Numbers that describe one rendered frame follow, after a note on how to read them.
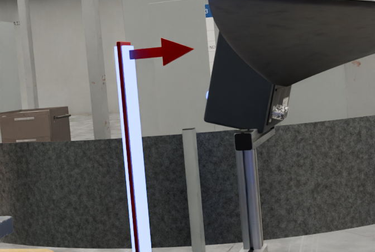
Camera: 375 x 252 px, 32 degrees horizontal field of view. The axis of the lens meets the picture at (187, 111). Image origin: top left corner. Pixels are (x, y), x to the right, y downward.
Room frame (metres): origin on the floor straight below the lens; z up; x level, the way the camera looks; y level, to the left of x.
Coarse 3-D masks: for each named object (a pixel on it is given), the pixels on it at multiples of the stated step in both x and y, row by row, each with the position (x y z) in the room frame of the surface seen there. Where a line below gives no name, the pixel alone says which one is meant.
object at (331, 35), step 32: (224, 0) 0.46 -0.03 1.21; (256, 0) 0.45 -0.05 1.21; (288, 0) 0.45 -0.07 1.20; (320, 0) 0.44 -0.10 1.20; (352, 0) 0.44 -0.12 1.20; (224, 32) 0.53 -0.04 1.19; (256, 32) 0.53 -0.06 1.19; (288, 32) 0.53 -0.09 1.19; (320, 32) 0.53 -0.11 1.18; (352, 32) 0.53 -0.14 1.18; (256, 64) 0.60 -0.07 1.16; (288, 64) 0.60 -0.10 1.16; (320, 64) 0.61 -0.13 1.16
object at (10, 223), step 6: (0, 216) 0.81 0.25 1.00; (6, 216) 0.81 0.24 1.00; (0, 222) 0.78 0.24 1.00; (6, 222) 0.79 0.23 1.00; (12, 222) 0.81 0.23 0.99; (0, 228) 0.78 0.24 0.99; (6, 228) 0.79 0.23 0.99; (12, 228) 0.80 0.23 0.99; (0, 234) 0.78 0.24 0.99; (6, 234) 0.79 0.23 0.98
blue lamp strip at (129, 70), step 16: (128, 48) 0.56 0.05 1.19; (128, 64) 0.56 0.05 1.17; (128, 80) 0.56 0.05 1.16; (128, 96) 0.56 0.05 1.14; (128, 112) 0.56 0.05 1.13; (144, 176) 0.57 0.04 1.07; (144, 192) 0.57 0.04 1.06; (144, 208) 0.57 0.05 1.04; (144, 224) 0.56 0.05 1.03; (144, 240) 0.56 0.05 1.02
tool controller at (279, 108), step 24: (216, 48) 1.13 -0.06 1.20; (216, 72) 1.13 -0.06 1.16; (240, 72) 1.12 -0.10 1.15; (216, 96) 1.13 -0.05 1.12; (240, 96) 1.12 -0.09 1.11; (264, 96) 1.11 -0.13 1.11; (288, 96) 1.32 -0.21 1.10; (216, 120) 1.13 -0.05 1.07; (240, 120) 1.12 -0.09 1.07; (264, 120) 1.11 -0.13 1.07
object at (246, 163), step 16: (240, 160) 1.07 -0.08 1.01; (256, 160) 1.08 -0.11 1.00; (240, 176) 1.07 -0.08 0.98; (256, 176) 1.07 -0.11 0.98; (240, 192) 1.07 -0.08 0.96; (256, 192) 1.06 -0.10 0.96; (240, 208) 1.07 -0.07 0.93; (256, 208) 1.06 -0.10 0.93; (256, 224) 1.06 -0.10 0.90; (256, 240) 1.06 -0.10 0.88
